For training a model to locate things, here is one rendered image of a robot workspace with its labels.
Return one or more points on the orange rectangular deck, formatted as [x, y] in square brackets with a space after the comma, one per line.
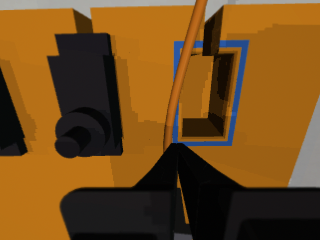
[83, 102]

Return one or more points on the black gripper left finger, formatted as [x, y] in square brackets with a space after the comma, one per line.
[149, 207]

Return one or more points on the black micro servo with brown cable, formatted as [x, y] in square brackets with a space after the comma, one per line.
[182, 230]

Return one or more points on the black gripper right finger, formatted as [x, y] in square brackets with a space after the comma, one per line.
[216, 205]

